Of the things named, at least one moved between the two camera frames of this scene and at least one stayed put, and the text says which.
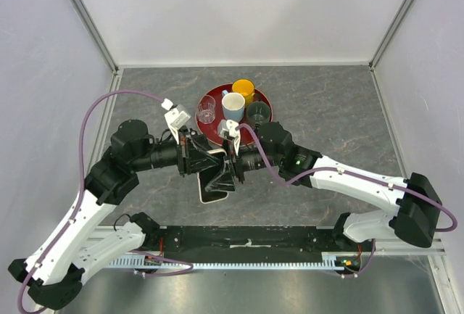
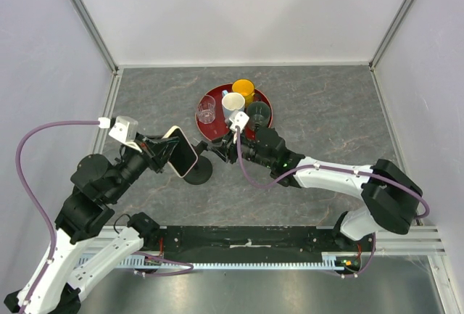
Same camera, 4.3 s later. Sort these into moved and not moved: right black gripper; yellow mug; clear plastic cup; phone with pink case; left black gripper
Moved: right black gripper; left black gripper; phone with pink case
Not moved: clear plastic cup; yellow mug
